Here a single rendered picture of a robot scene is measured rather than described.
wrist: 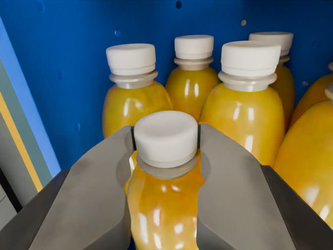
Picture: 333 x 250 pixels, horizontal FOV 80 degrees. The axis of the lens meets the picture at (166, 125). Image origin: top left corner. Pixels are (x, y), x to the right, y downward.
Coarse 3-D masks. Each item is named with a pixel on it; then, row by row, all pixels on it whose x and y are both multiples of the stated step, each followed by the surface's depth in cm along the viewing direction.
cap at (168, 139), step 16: (160, 112) 13; (176, 112) 13; (144, 128) 12; (160, 128) 12; (176, 128) 11; (192, 128) 11; (144, 144) 11; (160, 144) 10; (176, 144) 10; (192, 144) 11; (144, 160) 12; (160, 160) 11; (176, 160) 11
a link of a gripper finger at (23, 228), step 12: (60, 180) 8; (48, 192) 8; (36, 204) 7; (48, 204) 7; (24, 216) 7; (36, 216) 7; (12, 228) 6; (24, 228) 6; (36, 228) 6; (0, 240) 6; (12, 240) 6; (24, 240) 6
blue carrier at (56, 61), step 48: (0, 0) 9; (48, 0) 13; (96, 0) 17; (144, 0) 20; (192, 0) 22; (240, 0) 22; (288, 0) 20; (0, 48) 10; (48, 48) 13; (96, 48) 18; (48, 96) 13; (96, 96) 19; (48, 144) 13; (96, 144) 19
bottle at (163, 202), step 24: (144, 168) 12; (168, 168) 12; (192, 168) 12; (144, 192) 12; (168, 192) 12; (192, 192) 12; (144, 216) 12; (168, 216) 12; (192, 216) 12; (144, 240) 13; (168, 240) 12; (192, 240) 12
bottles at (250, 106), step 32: (256, 32) 21; (288, 32) 19; (128, 64) 15; (192, 64) 19; (224, 64) 14; (256, 64) 13; (128, 96) 16; (160, 96) 16; (192, 96) 20; (224, 96) 15; (256, 96) 14; (288, 96) 19; (320, 96) 16; (224, 128) 14; (256, 128) 14; (288, 128) 20
